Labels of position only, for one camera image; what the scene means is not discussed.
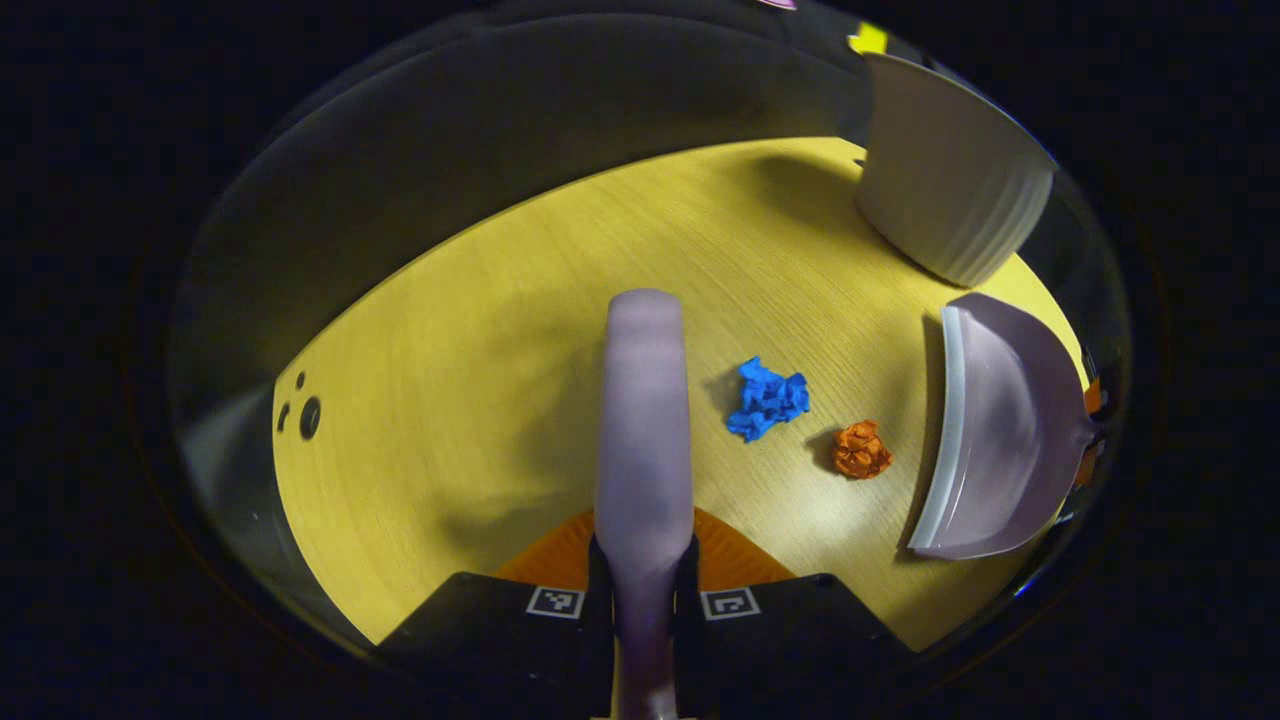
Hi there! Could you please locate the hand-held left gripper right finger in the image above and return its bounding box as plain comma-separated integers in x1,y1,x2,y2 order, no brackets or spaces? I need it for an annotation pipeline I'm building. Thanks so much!
675,508,917,707

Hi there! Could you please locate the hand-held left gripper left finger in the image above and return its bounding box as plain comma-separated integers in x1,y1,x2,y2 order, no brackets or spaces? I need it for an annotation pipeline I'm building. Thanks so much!
375,508,614,703

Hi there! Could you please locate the pink dustpan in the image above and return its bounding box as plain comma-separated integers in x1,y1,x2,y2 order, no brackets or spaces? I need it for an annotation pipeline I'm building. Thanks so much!
905,292,1097,561

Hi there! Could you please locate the orange paper scrap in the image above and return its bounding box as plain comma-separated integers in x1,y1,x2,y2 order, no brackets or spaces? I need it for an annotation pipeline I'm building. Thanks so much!
832,420,893,480

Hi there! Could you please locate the blue paper scrap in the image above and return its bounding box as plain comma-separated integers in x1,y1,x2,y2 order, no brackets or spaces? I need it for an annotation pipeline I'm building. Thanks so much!
726,357,811,443

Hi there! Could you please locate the small pink broom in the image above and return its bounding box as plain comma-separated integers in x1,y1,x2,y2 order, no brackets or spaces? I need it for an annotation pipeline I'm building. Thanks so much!
594,289,697,720

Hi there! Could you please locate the white ribbed garbage bin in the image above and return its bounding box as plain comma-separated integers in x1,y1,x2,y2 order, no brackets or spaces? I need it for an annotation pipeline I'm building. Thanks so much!
855,52,1057,289

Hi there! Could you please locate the black backdrop cloth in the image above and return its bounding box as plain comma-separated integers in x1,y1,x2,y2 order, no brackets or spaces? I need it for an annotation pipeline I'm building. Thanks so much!
170,0,1131,641

